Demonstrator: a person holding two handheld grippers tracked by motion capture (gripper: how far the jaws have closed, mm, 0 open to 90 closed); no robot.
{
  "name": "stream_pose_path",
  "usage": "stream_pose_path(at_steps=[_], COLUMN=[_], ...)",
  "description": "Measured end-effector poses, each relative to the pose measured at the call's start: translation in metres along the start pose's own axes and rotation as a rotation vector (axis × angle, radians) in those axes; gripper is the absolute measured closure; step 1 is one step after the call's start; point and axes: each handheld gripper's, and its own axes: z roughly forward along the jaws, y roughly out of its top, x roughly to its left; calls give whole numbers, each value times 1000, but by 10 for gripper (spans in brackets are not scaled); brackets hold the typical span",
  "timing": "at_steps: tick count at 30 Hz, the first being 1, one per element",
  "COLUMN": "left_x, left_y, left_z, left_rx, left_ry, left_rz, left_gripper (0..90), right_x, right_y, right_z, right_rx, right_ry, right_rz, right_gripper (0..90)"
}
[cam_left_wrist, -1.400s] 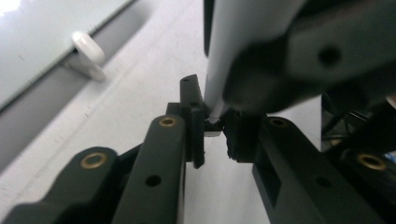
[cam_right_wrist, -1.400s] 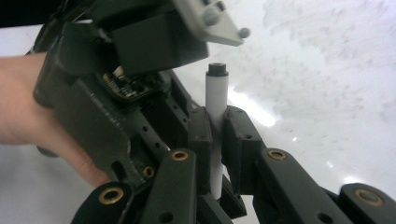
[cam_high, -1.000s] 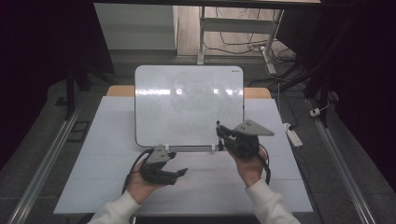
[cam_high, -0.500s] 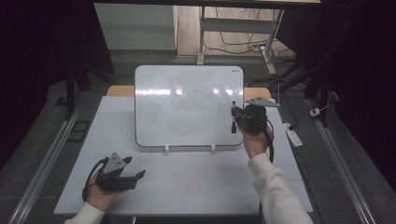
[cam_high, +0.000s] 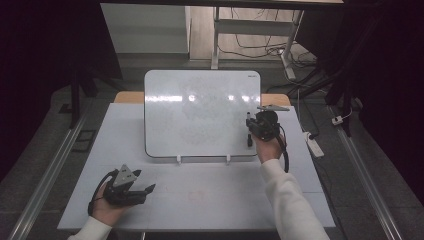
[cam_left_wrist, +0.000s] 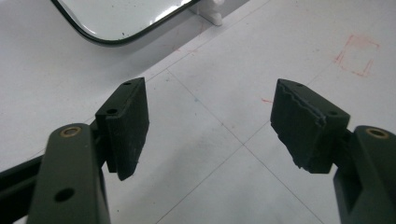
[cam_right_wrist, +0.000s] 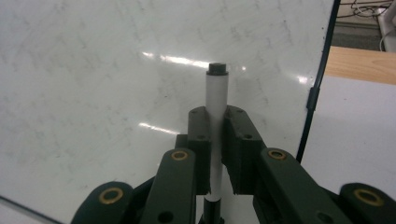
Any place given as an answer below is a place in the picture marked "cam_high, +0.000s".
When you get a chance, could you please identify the black floor cables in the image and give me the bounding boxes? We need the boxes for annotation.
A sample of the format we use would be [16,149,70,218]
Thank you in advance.
[217,7,318,69]

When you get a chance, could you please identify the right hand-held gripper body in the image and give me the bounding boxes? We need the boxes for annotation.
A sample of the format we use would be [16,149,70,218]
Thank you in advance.
[252,104,291,142]

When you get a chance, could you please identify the person's left hand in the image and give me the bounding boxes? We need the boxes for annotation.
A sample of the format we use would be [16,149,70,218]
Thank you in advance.
[90,197,130,227]

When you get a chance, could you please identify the white desk frame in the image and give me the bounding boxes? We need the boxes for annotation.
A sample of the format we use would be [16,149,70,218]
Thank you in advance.
[210,6,305,81]

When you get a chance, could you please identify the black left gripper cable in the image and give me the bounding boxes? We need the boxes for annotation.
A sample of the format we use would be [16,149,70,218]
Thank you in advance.
[87,168,120,216]

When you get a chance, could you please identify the white whiteboard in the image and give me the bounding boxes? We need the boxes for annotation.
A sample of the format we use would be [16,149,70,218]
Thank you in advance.
[143,69,262,159]

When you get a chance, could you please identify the aluminium rail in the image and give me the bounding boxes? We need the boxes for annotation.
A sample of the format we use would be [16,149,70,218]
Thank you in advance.
[327,104,405,240]
[5,99,95,240]

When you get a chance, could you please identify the black floor frame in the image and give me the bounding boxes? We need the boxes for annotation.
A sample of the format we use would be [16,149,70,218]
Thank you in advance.
[71,128,98,154]

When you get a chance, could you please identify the person's right hand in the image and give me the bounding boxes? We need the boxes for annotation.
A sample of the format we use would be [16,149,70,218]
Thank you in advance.
[251,134,285,165]

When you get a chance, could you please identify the white cabinet panel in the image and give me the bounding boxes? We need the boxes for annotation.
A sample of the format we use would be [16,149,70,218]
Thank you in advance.
[99,3,192,55]

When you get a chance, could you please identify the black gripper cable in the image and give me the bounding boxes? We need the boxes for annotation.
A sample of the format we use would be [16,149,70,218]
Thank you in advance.
[274,124,291,174]
[87,168,120,216]

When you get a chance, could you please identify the black and white marker pen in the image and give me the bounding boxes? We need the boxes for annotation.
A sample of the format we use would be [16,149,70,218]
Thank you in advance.
[246,112,254,148]

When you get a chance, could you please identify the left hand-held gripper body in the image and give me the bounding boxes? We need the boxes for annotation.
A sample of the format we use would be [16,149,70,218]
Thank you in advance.
[102,164,148,206]

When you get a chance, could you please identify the white table cover board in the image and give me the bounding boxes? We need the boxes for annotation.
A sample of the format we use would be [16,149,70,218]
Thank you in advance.
[57,102,336,232]

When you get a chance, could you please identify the black metal stand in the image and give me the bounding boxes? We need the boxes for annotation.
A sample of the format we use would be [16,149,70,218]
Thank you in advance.
[289,64,355,138]
[59,61,99,130]

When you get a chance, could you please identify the wooden table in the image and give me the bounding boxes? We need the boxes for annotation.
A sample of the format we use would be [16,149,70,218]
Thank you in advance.
[113,91,292,107]

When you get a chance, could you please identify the white power strip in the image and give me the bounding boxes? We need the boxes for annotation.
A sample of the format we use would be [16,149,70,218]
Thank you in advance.
[302,131,325,159]

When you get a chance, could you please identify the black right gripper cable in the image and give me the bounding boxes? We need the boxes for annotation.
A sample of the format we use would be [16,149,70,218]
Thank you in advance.
[274,124,291,174]

